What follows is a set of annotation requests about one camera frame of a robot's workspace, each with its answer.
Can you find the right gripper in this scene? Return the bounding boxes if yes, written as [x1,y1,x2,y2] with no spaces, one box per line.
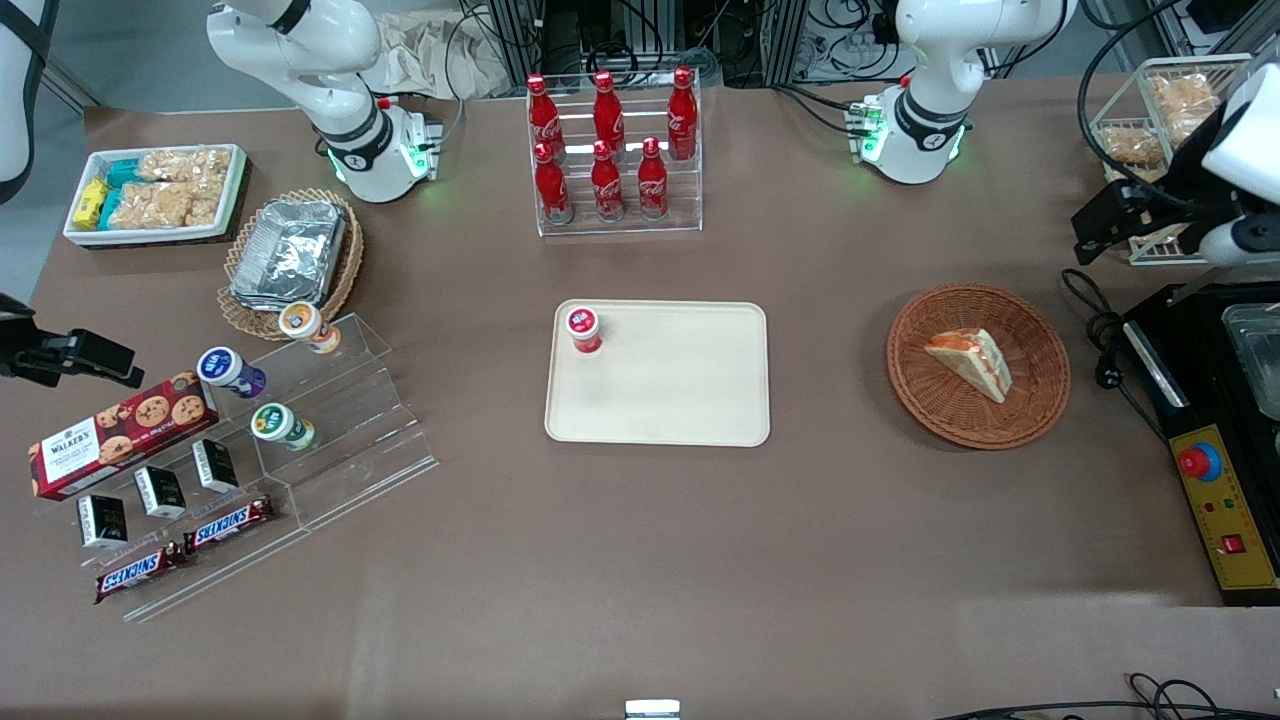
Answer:
[0,294,144,390]

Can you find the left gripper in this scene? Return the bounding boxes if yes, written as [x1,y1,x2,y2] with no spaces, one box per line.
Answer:
[1072,62,1280,267]

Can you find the triangular sandwich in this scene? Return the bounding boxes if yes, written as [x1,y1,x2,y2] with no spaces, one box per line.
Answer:
[923,328,1014,405]

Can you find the oval wicker basket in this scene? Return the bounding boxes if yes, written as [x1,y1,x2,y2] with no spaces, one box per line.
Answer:
[217,187,366,343]

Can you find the silver foil tray stack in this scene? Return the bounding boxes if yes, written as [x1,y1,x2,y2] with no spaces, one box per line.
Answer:
[228,198,350,310]

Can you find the brown round wicker basket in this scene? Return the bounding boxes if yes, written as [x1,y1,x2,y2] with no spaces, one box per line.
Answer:
[886,283,1072,451]

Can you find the beige plastic serving tray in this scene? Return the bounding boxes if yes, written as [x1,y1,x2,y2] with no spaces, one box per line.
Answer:
[544,300,772,448]

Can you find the bagged fried snack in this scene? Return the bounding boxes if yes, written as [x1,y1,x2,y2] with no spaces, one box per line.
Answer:
[1148,74,1223,148]
[1099,121,1167,168]

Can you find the red Walkers cookie box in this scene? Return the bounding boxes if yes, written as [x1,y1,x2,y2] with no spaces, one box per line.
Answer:
[27,370,221,502]

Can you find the white rectangular snack bin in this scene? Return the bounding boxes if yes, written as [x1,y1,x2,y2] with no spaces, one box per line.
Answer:
[62,144,249,248]

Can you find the purple lid yogurt cup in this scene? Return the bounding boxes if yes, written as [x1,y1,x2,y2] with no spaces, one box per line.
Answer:
[195,345,269,401]

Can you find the yellow snack packet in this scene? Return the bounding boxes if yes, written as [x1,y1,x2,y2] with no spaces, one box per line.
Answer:
[72,177,110,232]

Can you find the small black carton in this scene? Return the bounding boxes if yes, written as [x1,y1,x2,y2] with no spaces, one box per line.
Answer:
[191,438,241,495]
[77,493,130,550]
[133,464,189,521]

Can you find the black countertop appliance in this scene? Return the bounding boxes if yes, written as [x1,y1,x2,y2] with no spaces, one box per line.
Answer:
[1121,281,1280,471]

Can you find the clear bag rice crackers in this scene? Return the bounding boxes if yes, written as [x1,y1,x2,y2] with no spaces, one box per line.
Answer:
[187,178,230,227]
[138,147,234,186]
[108,181,195,230]

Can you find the clear plastic container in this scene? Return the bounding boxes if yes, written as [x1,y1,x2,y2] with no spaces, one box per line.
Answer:
[1219,303,1280,423]

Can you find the green lid yogurt cup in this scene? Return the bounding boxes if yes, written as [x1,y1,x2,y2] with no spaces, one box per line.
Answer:
[249,401,319,453]

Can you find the Snickers chocolate bar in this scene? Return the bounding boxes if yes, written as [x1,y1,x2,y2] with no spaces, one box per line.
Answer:
[93,540,190,605]
[182,494,277,555]

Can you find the orange lid yogurt cup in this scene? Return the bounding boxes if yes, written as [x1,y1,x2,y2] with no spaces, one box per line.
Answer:
[277,300,343,357]

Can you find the clear acrylic stepped stand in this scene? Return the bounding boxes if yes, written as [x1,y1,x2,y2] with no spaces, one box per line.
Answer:
[35,312,440,624]

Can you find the yellow control box red button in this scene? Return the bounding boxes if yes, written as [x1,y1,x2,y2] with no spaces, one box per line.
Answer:
[1169,424,1280,609]

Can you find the beige cloth bag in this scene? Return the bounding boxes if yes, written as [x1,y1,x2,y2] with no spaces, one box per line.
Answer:
[378,8,513,102]

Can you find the red cola bottle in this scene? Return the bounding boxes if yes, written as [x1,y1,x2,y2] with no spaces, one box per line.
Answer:
[667,67,699,162]
[526,73,565,153]
[592,70,627,149]
[533,142,574,226]
[590,140,627,223]
[636,137,670,222]

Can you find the red lid yogurt cup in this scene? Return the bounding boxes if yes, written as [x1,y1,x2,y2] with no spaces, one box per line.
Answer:
[565,305,605,357]

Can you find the clear acrylic bottle rack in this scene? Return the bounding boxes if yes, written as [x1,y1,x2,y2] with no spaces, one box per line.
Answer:
[527,85,704,239]

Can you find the white wire basket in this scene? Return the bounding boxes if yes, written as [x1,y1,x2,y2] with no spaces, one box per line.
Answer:
[1087,54,1257,268]

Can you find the black power cable with plug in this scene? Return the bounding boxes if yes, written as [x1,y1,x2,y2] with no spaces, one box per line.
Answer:
[1059,267,1173,443]

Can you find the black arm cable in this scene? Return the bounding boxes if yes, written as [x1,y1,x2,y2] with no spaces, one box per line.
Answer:
[1076,0,1206,206]

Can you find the black floor cables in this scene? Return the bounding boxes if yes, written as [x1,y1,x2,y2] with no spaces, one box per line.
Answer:
[935,671,1280,720]

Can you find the aluminium frame with cables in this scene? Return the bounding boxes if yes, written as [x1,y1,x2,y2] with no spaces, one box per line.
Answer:
[460,0,901,91]

